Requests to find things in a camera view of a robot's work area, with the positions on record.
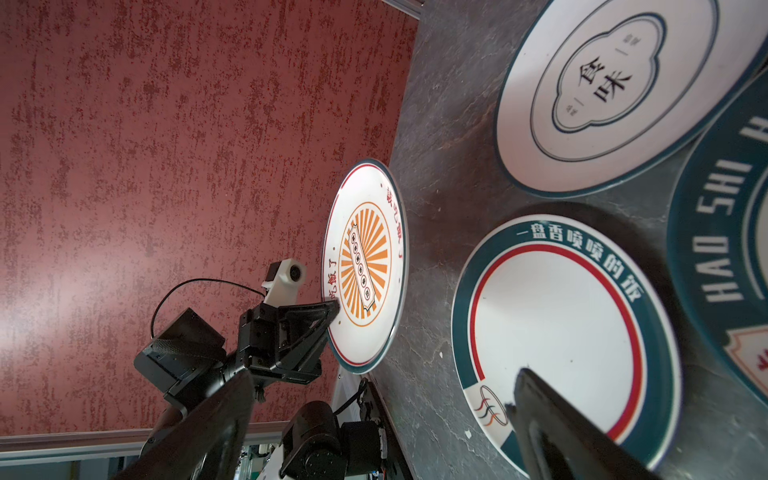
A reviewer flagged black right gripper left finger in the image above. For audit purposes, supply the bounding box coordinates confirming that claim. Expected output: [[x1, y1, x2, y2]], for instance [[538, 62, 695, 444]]
[[116, 372, 254, 479]]

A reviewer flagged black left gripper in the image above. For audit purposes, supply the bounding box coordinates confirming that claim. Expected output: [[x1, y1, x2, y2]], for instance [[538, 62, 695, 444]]
[[236, 299, 341, 386]]

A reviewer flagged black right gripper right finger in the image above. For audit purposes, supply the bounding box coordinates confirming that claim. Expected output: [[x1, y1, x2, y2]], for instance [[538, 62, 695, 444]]
[[505, 368, 657, 479]]

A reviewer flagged white plate orange sunburst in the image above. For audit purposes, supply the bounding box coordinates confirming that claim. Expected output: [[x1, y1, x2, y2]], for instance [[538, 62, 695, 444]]
[[322, 159, 409, 375]]

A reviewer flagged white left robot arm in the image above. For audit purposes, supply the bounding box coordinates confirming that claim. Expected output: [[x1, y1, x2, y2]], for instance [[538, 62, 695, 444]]
[[125, 300, 412, 479]]

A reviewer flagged green red rim plate left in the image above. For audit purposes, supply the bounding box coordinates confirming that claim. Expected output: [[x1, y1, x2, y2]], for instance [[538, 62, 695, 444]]
[[451, 214, 682, 470]]

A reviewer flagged green rim hao shi plate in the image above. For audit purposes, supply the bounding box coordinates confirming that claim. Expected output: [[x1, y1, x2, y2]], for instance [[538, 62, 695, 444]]
[[667, 72, 767, 402]]

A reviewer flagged white plate clover emblem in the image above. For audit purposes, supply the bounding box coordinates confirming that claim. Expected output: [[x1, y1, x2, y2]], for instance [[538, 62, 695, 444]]
[[494, 0, 767, 198]]

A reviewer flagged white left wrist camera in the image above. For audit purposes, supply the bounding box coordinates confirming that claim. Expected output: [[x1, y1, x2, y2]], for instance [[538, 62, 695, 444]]
[[262, 258, 306, 307]]

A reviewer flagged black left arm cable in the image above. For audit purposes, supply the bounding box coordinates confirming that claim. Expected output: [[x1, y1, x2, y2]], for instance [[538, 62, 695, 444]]
[[149, 277, 265, 340]]

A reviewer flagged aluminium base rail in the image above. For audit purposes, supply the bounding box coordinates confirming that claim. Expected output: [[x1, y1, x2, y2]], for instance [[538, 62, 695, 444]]
[[0, 419, 289, 480]]

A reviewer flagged left aluminium corner post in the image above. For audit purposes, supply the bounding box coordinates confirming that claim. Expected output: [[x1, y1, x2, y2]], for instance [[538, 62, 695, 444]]
[[382, 0, 425, 20]]

